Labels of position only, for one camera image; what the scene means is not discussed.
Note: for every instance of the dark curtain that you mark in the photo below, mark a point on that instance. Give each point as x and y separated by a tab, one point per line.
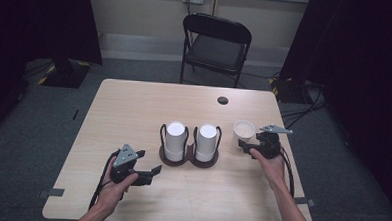
362	64
37	20

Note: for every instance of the grey tape strip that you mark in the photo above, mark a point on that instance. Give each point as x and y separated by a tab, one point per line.
52	193
306	201

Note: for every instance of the black stand base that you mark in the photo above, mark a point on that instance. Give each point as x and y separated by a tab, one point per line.
65	74
290	91

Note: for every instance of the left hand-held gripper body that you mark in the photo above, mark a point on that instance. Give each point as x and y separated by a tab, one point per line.
123	169

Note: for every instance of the black table grommet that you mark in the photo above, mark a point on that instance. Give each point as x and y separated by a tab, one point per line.
222	100

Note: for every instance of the black folding chair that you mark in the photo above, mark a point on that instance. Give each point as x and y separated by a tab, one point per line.
216	53

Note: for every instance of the single white paper cup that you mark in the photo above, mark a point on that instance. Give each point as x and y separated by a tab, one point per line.
244	130

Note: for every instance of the dark double cup holder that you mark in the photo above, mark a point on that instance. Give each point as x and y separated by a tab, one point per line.
171	162

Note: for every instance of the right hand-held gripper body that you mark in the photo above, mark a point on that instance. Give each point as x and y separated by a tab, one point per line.
269	143

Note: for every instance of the person's right hand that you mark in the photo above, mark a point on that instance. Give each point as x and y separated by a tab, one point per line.
273	170

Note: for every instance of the person's left hand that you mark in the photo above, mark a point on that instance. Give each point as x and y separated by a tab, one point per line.
112	195

